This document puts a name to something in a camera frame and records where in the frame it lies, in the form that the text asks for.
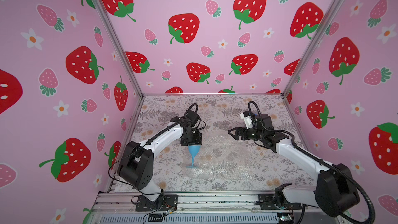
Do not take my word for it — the blue plastic wine glass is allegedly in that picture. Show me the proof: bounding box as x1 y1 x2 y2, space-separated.
187 145 201 169

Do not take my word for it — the clear bubble wrap sheet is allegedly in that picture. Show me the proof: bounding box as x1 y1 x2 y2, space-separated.
182 128 280 179

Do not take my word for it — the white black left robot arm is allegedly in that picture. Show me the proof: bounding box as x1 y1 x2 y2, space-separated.
117 117 202 201

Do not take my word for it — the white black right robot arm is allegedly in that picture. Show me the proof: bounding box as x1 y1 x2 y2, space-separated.
228 124 360 217

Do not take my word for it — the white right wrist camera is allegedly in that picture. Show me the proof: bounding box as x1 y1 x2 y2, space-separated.
240 111 253 129

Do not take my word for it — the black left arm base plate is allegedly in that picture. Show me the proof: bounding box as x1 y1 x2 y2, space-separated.
135 194 178 212

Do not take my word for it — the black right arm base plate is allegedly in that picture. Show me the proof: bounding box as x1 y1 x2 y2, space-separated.
258 193 302 211

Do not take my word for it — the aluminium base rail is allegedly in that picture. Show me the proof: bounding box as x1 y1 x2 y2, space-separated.
85 191 344 224

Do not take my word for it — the aluminium frame post right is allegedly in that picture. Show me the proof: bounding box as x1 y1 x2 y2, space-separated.
282 0 345 100

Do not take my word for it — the aluminium frame post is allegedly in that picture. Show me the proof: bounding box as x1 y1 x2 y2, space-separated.
282 0 345 100
92 0 144 100

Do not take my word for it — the aluminium frame post left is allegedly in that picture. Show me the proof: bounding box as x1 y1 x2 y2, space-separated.
92 0 144 100

